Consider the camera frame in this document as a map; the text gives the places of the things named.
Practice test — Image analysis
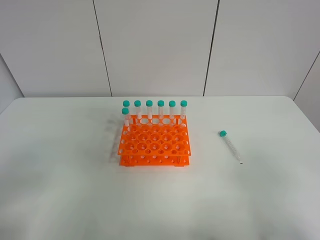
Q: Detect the back row tube far right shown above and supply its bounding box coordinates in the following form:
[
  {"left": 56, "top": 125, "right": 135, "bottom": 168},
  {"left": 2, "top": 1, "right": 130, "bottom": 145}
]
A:
[{"left": 180, "top": 100, "right": 188, "bottom": 120}]

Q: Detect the teal capped test tube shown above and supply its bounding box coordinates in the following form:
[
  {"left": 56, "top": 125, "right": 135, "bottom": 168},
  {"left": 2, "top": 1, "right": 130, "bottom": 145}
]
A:
[{"left": 218, "top": 130, "right": 243, "bottom": 164}]

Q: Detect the second row tube left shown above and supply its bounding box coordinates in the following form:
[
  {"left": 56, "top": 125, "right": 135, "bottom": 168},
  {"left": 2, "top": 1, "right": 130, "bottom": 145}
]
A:
[{"left": 121, "top": 107, "right": 131, "bottom": 127}]

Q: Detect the back row tube far left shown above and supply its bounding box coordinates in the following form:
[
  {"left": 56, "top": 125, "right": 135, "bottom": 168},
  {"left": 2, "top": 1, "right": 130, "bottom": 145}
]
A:
[{"left": 122, "top": 100, "right": 131, "bottom": 117}]

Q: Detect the orange test tube rack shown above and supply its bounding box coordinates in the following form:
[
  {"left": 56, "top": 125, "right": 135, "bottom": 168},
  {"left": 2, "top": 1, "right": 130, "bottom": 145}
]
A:
[{"left": 117, "top": 114, "right": 192, "bottom": 167}]

